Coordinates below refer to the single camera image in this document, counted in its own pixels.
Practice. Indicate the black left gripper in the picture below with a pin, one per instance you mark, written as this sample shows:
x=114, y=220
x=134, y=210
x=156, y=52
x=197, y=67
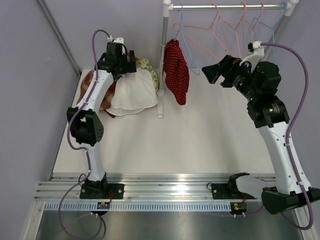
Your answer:
x=129, y=66

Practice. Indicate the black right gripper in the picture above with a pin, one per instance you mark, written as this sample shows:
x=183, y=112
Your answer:
x=229, y=65

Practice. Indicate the lemon print skirt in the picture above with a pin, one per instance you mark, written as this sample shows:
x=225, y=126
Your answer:
x=145, y=65

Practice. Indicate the white pleated skirt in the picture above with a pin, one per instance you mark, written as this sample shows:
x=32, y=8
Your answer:
x=134, y=92

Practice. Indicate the pink hanger with plaid skirt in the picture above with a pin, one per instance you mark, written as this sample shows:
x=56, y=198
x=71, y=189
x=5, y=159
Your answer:
x=202, y=32

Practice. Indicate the red polka dot skirt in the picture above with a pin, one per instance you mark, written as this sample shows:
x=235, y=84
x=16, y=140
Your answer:
x=177, y=77

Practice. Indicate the beige red plaid skirt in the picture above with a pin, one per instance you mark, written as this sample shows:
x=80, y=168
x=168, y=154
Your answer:
x=107, y=99

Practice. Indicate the pink wire hanger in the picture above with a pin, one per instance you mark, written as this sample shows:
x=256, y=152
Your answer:
x=250, y=25

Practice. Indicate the blue wire hanger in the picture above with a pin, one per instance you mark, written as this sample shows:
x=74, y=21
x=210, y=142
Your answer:
x=272, y=28

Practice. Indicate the dark red plaid skirt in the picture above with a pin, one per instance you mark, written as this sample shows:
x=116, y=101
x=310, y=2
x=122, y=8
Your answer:
x=110, y=114

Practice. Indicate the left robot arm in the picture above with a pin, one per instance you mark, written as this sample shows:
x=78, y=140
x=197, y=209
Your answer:
x=85, y=126

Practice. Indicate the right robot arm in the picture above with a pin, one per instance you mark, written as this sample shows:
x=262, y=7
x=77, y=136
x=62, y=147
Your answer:
x=259, y=85

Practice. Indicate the white clothes rack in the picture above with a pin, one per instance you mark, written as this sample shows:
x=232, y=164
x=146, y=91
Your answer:
x=196, y=57

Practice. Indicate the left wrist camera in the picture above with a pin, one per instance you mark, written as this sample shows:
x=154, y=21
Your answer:
x=116, y=40

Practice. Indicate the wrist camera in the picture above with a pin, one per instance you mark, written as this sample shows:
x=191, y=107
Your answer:
x=257, y=53
x=116, y=40

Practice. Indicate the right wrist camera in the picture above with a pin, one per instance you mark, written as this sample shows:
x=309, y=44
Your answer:
x=257, y=53

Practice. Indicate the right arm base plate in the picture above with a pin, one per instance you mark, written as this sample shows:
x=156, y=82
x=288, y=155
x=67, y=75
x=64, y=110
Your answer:
x=221, y=191

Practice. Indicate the aluminium mounting rail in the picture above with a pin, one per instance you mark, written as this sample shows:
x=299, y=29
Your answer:
x=138, y=187

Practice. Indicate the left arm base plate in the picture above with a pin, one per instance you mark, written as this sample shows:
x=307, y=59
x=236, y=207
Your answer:
x=114, y=191

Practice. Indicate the white slotted cable duct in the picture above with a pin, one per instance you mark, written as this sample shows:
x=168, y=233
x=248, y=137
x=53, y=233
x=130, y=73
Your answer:
x=139, y=206

